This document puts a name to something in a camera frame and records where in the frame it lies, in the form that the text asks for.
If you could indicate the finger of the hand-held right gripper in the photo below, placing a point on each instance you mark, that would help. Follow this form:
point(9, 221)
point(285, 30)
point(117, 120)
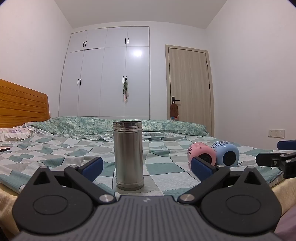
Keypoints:
point(277, 160)
point(286, 145)

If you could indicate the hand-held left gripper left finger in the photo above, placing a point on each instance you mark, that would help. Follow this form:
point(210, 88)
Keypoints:
point(93, 167)

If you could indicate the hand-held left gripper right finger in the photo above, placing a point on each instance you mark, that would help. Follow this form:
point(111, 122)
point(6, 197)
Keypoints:
point(201, 168)

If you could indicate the pink cup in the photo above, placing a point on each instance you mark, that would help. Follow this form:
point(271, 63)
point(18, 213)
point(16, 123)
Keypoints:
point(200, 150)

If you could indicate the light blue cup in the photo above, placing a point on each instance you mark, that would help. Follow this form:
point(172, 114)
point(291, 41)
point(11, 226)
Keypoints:
point(225, 151)

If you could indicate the stainless steel cup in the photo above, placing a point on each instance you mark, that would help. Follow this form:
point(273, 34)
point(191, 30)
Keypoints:
point(128, 155)

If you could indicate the green checkered bedsheet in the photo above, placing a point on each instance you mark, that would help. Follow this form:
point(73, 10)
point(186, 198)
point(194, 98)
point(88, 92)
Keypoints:
point(57, 155)

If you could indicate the green floral quilt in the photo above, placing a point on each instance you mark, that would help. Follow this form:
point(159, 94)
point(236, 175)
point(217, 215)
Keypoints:
point(92, 126)

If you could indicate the brown hanging bag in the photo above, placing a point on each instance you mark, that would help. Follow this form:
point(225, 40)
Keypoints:
point(174, 110)

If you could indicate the pale purple cloth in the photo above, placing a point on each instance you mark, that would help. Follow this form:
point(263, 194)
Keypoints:
point(288, 226)

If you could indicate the light wooden door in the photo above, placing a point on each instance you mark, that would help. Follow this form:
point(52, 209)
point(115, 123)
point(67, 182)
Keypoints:
point(189, 88)

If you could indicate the green hanging ornament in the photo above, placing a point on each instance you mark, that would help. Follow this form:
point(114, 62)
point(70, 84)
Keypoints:
point(125, 89)

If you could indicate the floral pillow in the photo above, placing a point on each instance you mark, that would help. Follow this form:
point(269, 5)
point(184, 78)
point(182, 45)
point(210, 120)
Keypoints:
point(13, 132)

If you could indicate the flat phone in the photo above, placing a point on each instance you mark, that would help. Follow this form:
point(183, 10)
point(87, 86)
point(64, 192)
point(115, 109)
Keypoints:
point(4, 149)

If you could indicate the white wardrobe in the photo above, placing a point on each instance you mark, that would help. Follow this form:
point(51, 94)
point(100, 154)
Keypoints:
point(104, 76)

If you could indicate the yellow blanket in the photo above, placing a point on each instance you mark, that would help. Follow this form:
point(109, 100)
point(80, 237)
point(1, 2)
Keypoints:
point(7, 204)

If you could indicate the wooden headboard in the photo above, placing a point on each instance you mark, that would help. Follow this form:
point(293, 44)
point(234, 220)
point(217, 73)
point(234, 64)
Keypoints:
point(20, 104)

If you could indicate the white wall socket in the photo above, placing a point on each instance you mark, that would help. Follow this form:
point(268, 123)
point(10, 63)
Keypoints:
point(276, 133)

